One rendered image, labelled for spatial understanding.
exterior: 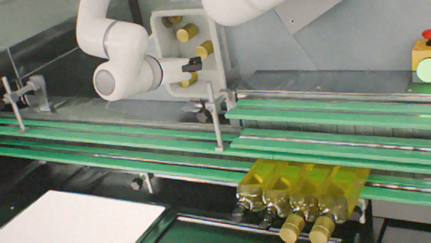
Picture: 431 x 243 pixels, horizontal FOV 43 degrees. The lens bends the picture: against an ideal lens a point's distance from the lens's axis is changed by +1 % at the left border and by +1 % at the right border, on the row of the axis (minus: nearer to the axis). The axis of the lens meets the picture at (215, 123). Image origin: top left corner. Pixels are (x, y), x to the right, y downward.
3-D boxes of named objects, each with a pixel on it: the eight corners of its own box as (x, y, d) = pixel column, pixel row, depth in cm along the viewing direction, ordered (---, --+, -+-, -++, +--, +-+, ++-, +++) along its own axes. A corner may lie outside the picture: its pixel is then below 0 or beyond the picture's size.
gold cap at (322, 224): (317, 230, 102) (309, 244, 98) (315, 214, 100) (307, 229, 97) (335, 233, 100) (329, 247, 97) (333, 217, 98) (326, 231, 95)
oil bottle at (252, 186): (273, 161, 129) (235, 213, 113) (270, 140, 127) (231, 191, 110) (295, 163, 126) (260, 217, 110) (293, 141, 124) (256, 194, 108)
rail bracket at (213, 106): (228, 134, 131) (205, 160, 121) (216, 69, 124) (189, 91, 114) (240, 134, 129) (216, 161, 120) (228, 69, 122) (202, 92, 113)
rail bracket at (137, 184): (161, 174, 150) (133, 203, 140) (155, 154, 147) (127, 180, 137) (173, 176, 148) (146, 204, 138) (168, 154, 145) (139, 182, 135)
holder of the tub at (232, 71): (189, 100, 149) (175, 113, 143) (167, 1, 138) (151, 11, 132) (245, 102, 141) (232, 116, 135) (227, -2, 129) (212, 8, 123)
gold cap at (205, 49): (202, 39, 136) (193, 46, 132) (214, 39, 134) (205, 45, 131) (205, 53, 137) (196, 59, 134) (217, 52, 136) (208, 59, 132)
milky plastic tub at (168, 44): (184, 83, 147) (167, 97, 140) (165, 1, 137) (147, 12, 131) (242, 84, 139) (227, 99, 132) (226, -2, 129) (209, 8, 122)
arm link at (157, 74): (121, 92, 115) (128, 91, 117) (155, 93, 110) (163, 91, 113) (116, 57, 113) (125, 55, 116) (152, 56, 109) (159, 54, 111)
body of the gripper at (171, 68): (126, 91, 116) (157, 83, 126) (166, 91, 111) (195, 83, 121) (122, 56, 115) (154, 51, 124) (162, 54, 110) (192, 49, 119)
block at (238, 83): (239, 114, 136) (227, 127, 130) (233, 79, 132) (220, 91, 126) (252, 114, 134) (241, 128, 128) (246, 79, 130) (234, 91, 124)
